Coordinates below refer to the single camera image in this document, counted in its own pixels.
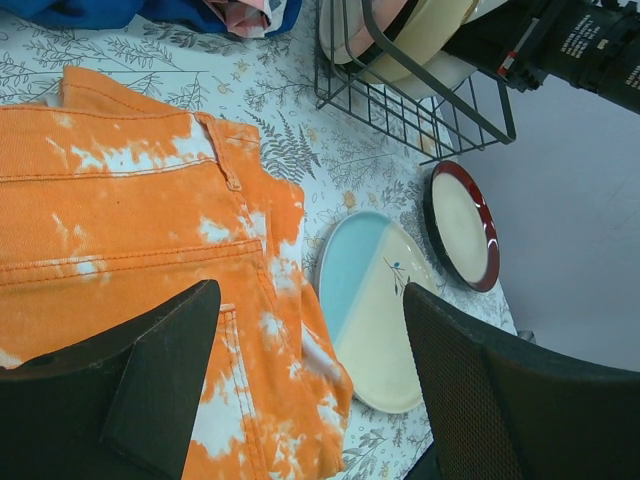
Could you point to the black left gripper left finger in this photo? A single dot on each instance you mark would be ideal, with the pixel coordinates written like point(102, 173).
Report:
point(118, 405)

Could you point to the yellow rimmed plate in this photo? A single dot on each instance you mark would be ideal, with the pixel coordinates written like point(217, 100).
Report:
point(426, 32)

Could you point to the blue cloth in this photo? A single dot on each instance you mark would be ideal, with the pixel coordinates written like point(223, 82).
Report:
point(115, 14)

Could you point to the blue and cream plate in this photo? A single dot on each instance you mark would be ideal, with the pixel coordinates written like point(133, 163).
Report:
point(361, 275)

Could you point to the red rimmed black plate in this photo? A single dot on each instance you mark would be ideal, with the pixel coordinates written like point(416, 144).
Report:
point(460, 227)

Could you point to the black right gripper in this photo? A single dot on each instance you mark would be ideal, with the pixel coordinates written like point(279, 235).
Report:
point(591, 45)

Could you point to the pink plate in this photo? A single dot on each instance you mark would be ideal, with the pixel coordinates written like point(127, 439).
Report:
point(343, 34)

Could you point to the pink navy patterned cloth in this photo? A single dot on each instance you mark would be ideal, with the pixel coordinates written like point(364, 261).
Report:
point(249, 18)

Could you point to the black wire dish rack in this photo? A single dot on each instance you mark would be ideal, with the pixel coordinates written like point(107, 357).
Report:
point(448, 124)

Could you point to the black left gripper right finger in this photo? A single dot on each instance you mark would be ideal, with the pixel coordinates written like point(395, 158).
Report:
point(500, 407)

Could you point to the brown rimmed cream plate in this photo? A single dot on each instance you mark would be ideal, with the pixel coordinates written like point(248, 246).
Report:
point(407, 12)

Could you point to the orange tie-dye folded shorts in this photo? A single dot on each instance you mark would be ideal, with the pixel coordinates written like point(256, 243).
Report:
point(112, 203)

